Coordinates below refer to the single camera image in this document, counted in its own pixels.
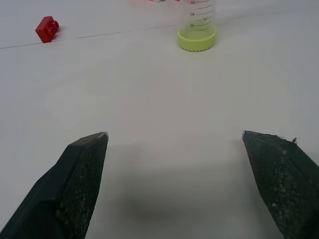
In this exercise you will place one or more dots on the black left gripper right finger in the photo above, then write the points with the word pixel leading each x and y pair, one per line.
pixel 286 184

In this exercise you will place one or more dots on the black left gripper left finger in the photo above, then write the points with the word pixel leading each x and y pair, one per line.
pixel 67 189

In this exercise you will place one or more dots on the red toy building brick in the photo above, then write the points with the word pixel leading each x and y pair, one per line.
pixel 46 29

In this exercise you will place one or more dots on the clear tube with green cap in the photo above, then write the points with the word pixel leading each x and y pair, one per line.
pixel 197 27

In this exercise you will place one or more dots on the red and white box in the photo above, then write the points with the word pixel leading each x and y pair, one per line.
pixel 155 1

